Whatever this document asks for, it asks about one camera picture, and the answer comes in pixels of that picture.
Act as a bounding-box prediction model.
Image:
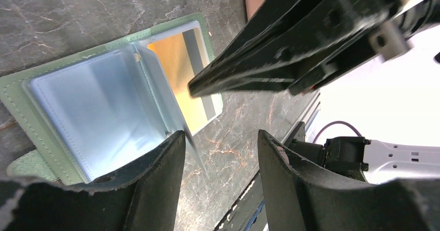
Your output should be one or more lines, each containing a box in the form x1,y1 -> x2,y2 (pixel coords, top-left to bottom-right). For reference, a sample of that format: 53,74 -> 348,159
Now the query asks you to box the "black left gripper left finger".
1,131 -> 186,230

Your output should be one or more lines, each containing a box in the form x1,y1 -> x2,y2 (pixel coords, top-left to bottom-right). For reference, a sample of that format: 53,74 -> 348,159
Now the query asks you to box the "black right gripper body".
288,0 -> 439,96

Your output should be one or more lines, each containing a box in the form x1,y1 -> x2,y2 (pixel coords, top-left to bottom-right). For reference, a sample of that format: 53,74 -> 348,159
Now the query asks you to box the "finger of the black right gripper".
188,0 -> 399,97

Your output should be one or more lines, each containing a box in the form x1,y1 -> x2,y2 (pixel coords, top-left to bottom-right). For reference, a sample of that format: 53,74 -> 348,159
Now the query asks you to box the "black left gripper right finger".
257,130 -> 439,230

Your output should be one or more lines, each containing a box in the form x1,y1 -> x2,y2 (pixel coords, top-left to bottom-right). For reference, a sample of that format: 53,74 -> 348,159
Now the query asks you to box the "yellow credit card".
146,28 -> 223,135

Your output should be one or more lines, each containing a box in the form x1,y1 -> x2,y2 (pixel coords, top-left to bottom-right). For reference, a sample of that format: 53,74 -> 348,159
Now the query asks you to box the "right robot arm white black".
188,0 -> 439,184

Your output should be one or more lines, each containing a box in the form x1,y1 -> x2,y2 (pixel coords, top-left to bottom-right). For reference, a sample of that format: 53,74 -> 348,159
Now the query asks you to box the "aluminium frame rail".
240,91 -> 322,231

